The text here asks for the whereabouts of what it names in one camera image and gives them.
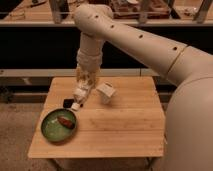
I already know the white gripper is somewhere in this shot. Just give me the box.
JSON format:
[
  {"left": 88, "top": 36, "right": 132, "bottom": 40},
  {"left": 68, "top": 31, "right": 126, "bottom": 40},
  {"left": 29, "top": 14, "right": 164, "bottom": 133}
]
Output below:
[{"left": 71, "top": 78, "right": 95, "bottom": 111}]

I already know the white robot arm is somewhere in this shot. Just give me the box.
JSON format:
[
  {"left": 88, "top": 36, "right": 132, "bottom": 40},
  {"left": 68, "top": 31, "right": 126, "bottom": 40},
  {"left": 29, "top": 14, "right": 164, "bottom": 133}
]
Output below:
[{"left": 74, "top": 4, "right": 213, "bottom": 171}]

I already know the brown bottle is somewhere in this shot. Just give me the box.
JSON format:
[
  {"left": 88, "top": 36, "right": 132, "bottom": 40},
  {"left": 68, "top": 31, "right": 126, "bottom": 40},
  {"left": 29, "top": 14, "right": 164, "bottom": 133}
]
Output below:
[{"left": 57, "top": 116, "right": 75, "bottom": 129}]

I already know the green ceramic bowl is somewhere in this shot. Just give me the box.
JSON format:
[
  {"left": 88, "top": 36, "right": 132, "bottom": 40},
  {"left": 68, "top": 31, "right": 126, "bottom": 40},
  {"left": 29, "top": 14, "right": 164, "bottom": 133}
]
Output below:
[{"left": 40, "top": 108, "right": 77, "bottom": 143}]

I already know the black rectangular block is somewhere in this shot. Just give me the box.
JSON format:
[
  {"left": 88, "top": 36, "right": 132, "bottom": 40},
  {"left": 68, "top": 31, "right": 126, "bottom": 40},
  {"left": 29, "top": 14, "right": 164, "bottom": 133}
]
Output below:
[{"left": 63, "top": 99, "right": 74, "bottom": 108}]

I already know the wooden table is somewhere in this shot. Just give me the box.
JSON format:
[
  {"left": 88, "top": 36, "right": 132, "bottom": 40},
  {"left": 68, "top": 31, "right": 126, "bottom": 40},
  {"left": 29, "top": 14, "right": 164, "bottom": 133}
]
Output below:
[{"left": 28, "top": 77, "right": 165, "bottom": 158}]

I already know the background workbench shelf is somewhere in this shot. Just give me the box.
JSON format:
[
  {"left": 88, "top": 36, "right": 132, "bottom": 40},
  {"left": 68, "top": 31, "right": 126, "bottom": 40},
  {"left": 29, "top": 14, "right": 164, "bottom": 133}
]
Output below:
[{"left": 0, "top": 0, "right": 213, "bottom": 26}]

